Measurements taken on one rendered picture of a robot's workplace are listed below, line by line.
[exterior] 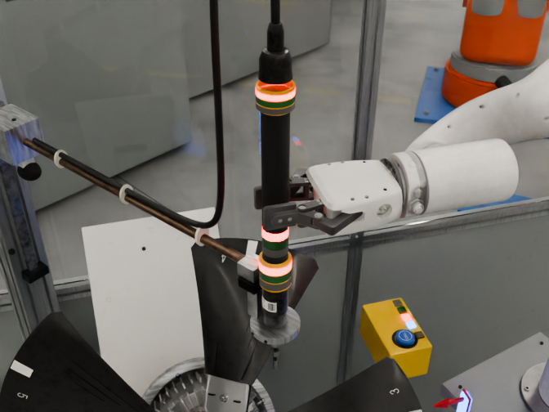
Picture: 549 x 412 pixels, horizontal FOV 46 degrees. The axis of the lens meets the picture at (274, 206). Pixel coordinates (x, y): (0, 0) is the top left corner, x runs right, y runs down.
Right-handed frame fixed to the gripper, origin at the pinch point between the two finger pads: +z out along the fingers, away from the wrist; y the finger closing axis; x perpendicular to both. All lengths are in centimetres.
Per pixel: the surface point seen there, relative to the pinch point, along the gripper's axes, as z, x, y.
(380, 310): -34, -58, 34
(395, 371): -24, -45, 6
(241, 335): 2.9, -31.7, 10.1
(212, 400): 9.0, -42.0, 6.9
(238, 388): 4.7, -38.0, 4.9
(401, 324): -37, -58, 29
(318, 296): -32, -86, 70
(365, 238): -46, -66, 70
